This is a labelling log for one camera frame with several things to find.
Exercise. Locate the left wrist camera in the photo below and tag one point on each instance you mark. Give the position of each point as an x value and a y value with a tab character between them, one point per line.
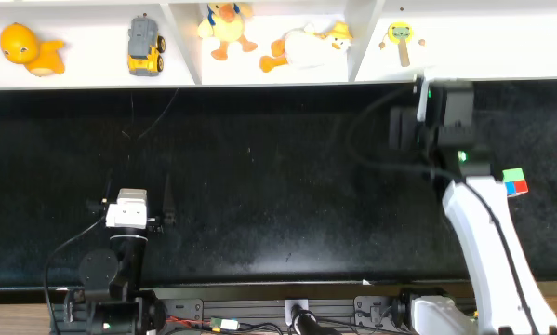
127	214

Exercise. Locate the yellow plush duck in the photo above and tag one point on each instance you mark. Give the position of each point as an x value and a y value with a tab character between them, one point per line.
227	28

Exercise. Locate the many-coloured puzzle cube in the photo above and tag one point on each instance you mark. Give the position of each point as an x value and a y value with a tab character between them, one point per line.
517	183

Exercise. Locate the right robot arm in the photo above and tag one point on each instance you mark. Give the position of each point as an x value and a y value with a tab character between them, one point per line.
482	242

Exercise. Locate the white plush duck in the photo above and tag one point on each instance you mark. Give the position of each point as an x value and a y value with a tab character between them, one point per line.
310	49

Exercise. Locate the yellow rattle drum toy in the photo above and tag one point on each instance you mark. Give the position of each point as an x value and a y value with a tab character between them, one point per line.
401	35

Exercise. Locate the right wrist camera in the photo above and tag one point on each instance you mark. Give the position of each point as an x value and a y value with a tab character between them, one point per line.
422	102

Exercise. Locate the grey and yellow toy truck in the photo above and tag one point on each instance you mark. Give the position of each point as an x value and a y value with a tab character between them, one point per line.
143	46

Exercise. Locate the mounting rail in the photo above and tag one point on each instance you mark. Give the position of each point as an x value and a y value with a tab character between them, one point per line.
259	309

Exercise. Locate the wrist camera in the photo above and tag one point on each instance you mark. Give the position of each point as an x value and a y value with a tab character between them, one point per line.
127	214
422	102

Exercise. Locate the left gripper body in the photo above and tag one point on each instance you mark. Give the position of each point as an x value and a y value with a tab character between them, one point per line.
155	224

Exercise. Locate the orange rubber dinosaur toy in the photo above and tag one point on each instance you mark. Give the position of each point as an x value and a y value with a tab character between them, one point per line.
24	46

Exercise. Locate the white shelf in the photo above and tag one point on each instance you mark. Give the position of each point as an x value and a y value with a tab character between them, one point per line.
492	51

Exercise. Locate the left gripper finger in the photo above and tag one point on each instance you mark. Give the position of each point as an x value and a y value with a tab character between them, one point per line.
109	195
169	209

